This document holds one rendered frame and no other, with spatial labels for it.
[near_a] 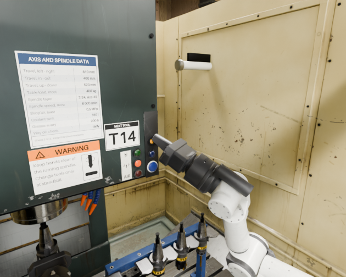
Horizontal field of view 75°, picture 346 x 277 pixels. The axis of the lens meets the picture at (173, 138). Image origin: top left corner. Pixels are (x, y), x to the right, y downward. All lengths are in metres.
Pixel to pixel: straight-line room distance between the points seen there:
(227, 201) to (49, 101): 0.46
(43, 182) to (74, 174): 0.07
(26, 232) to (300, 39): 1.55
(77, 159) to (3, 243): 0.88
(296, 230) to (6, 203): 1.17
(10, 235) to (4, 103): 0.93
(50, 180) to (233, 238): 0.51
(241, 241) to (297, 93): 0.69
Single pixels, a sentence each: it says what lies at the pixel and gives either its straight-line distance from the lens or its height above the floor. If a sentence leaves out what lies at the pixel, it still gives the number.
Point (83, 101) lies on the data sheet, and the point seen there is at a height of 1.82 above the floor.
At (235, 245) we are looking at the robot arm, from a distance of 0.74.
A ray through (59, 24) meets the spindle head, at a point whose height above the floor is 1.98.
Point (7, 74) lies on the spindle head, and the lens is 0.56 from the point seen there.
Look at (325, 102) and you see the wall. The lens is 1.10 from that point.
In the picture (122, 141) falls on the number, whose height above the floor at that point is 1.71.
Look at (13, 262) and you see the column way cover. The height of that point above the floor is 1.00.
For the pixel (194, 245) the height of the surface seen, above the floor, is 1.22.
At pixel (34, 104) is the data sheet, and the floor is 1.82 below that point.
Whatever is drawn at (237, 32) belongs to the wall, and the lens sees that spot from 1.36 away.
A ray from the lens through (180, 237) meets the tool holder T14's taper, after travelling 0.96.
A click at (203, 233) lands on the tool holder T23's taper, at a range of 1.03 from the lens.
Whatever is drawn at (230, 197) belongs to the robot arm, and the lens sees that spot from 0.58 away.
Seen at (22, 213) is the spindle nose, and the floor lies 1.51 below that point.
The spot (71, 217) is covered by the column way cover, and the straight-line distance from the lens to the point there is 1.41.
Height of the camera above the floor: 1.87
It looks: 15 degrees down
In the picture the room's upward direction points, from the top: straight up
